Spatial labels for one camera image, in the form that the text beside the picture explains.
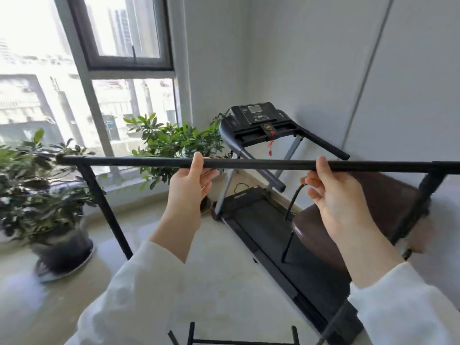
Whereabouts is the person's left hand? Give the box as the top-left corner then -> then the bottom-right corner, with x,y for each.
168,152 -> 219,221

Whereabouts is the person's right hand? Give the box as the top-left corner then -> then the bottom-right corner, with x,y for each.
300,156 -> 371,238

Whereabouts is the black metal clothes rack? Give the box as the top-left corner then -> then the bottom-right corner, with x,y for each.
57,155 -> 460,345

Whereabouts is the person's left forearm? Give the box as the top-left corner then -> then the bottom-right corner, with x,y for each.
64,212 -> 202,345

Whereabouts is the person's right forearm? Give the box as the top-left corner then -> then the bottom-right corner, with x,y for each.
331,222 -> 460,345

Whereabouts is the small green potted plant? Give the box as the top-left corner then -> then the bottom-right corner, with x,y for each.
123,112 -> 232,192

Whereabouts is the brown leather stool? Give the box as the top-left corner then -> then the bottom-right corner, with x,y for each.
281,172 -> 433,284

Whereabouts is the black treadmill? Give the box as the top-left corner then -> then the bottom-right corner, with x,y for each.
210,102 -> 364,345

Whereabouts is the dark round plant pot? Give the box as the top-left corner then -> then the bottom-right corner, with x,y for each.
32,223 -> 97,284

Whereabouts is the large green potted plant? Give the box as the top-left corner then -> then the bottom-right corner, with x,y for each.
0,128 -> 106,248

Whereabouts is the dark grey window frame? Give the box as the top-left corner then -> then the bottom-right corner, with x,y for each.
53,0 -> 182,185

